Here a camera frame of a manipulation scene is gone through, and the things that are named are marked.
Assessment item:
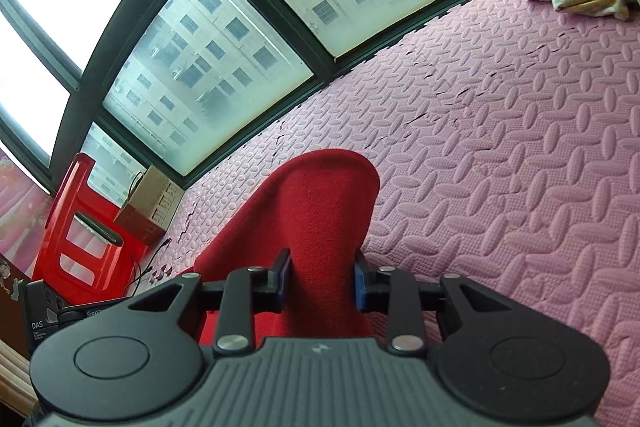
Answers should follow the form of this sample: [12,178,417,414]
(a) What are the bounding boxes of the dark green window frame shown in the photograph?
[0,0,576,195]

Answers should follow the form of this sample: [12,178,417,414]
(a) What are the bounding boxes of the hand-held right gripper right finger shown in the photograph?
[355,251,506,354]

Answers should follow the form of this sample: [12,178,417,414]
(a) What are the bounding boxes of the red knit sweater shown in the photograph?
[192,148,381,340]

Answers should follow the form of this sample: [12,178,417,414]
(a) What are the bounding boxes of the black cable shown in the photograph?
[131,237,172,295]

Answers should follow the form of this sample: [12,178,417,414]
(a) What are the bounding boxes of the red plastic stool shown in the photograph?
[32,153,151,295]

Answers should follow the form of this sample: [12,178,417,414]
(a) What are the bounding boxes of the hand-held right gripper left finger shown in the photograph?
[129,249,292,356]

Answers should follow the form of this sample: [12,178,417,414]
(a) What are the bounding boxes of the brown cardboard box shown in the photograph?
[115,164,185,244]

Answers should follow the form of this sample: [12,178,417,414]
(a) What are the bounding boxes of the pink foam floor mat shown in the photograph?
[150,0,640,427]

